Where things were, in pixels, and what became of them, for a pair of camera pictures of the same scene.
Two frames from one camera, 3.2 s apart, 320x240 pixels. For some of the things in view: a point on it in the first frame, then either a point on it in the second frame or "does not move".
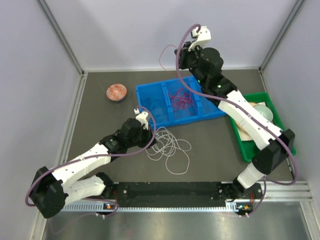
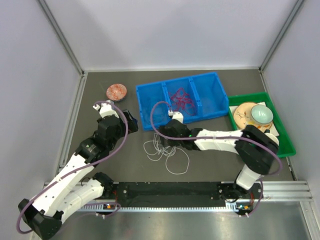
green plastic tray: x=249 y=148 does not move
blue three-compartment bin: x=170 y=104 does not move
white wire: x=177 y=161 does not move
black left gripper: x=147 y=133 to x=132 y=122
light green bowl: x=265 y=111 does not move
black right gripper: x=183 y=54 to x=163 y=131
